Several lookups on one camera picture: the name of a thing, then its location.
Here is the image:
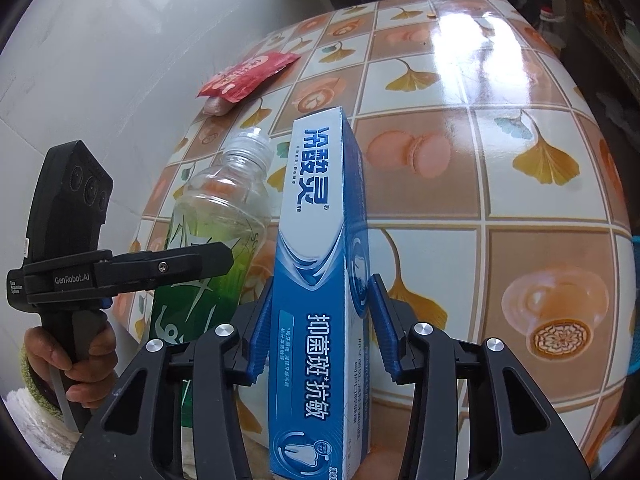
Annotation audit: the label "white fleece cloth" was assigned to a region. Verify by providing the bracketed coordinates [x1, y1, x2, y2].
[0, 387, 81, 466]

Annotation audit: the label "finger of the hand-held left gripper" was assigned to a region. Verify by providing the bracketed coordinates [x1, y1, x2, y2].
[97, 241, 235, 297]

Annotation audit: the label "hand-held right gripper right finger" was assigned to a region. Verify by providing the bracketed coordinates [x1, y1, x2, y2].
[369, 274, 591, 480]

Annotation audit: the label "green plastic bottle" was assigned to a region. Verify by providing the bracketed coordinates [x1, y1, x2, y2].
[149, 129, 276, 436]

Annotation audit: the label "bottle with red cap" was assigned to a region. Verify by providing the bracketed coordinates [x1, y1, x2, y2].
[537, 6, 566, 46]

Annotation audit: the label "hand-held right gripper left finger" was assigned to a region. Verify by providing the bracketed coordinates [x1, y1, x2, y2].
[62, 285, 276, 480]

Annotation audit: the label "person's left hand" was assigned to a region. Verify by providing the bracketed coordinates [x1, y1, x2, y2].
[25, 316, 118, 401]

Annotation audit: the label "blue white toothpaste box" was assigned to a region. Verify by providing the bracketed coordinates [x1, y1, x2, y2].
[268, 106, 373, 480]

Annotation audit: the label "orange snack packets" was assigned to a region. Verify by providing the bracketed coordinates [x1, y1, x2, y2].
[580, 0, 608, 26]

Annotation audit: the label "red snack packet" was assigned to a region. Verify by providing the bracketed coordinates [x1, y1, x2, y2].
[196, 52, 301, 103]

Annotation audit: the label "small pink packet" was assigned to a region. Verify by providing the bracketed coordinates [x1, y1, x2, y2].
[202, 96, 237, 117]

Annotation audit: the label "ginkgo patterned tablecloth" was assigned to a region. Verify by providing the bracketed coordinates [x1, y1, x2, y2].
[132, 0, 633, 480]

